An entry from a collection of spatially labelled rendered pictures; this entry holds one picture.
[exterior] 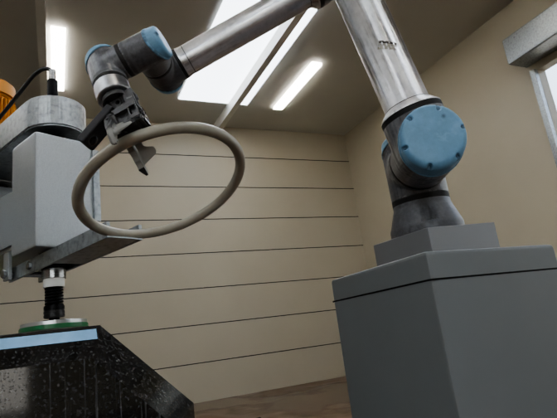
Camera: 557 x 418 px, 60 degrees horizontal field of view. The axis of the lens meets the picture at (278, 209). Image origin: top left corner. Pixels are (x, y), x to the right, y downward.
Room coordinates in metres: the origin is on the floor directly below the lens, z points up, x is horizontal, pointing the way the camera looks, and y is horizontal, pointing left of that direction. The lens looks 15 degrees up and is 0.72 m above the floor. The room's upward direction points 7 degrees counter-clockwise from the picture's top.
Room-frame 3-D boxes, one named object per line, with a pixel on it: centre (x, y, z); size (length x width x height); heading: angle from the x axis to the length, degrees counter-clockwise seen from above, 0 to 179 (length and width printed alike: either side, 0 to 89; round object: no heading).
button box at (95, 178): (1.75, 0.70, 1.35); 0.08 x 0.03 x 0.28; 51
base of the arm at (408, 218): (1.26, -0.38, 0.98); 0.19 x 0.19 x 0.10
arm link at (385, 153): (1.25, -0.38, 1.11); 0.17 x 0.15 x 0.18; 176
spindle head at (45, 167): (1.75, 0.89, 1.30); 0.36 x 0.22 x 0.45; 51
